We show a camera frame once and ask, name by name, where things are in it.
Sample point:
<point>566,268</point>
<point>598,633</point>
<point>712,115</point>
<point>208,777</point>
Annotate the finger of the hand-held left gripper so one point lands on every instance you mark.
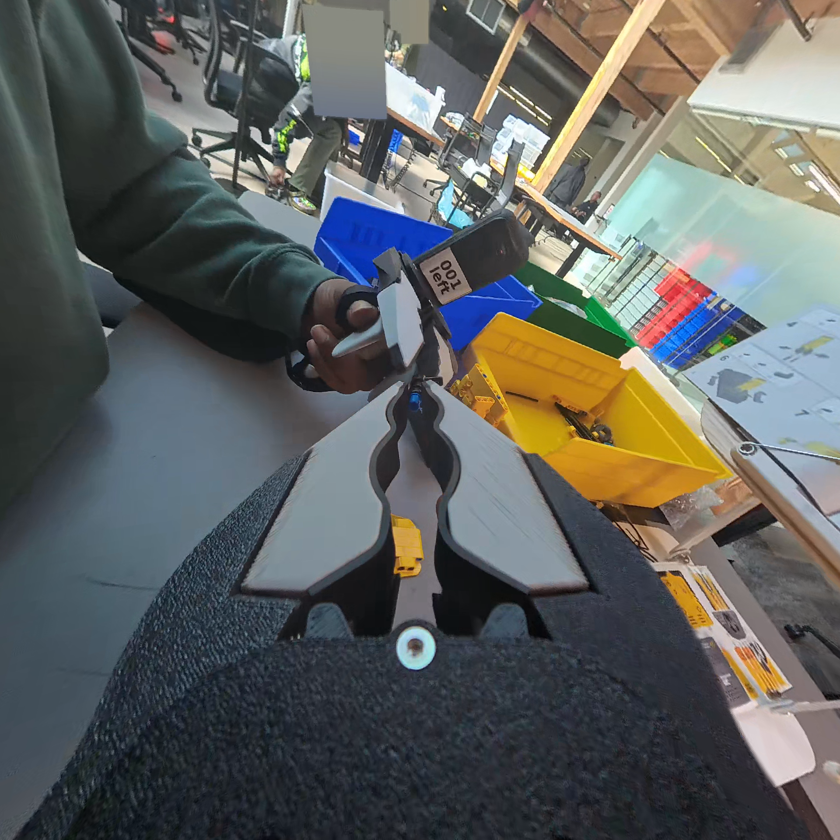
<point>445,364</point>
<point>401,321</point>

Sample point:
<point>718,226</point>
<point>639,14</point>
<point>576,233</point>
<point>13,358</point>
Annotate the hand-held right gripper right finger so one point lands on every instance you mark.
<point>512,525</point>

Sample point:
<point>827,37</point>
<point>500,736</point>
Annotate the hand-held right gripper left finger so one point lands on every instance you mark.
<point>315,525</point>

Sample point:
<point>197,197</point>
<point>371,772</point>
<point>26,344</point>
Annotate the small blue lego pin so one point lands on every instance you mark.
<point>413,400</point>

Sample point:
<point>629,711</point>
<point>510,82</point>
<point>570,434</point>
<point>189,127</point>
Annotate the yellow lego subassembly blue pins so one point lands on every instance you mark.
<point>407,544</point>

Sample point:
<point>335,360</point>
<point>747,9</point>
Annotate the person's left forearm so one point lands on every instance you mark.
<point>229,275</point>

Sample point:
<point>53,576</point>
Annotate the lego model on black base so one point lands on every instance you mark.
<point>479,394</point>

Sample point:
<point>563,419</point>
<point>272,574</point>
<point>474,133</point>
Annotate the lego tracked assembly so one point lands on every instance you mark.
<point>584,423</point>

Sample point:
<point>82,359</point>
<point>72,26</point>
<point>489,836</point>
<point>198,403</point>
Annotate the open lego instruction booklet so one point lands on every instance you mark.
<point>774,374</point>

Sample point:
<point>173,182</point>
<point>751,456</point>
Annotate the person's left hand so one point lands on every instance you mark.
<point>341,367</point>

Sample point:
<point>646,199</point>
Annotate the black office chair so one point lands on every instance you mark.
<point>243,85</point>
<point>472,170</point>
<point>105,295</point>
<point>151,39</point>

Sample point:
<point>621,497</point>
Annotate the long wooden table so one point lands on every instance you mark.
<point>571,223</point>

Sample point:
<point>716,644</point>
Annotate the blue storage bin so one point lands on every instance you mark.
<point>367,243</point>

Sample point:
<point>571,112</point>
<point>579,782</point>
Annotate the yellow storage bin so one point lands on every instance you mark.
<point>590,472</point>

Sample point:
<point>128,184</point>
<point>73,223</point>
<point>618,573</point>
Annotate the green storage bin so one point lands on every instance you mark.
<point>577,321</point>

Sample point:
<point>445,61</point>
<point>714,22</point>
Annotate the stack of clear plastic crates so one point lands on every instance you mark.
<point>525,138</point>

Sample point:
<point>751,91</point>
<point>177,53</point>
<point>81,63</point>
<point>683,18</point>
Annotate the white plastic tub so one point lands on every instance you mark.
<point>358,190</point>

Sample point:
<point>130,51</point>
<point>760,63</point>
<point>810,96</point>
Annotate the wooden desk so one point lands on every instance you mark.
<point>407,124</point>

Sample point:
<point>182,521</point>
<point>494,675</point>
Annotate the white plastic crate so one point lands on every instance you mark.
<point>410,98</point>

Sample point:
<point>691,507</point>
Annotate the crinkled clear plastic bag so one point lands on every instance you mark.
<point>689,508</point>

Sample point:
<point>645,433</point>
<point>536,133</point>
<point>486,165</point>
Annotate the shelf of coloured bins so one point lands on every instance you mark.
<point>689,321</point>

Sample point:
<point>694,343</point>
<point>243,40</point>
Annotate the pale document stand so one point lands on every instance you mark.
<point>774,492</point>

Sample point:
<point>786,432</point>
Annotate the white rounded instruction card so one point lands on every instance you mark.
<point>781,748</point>

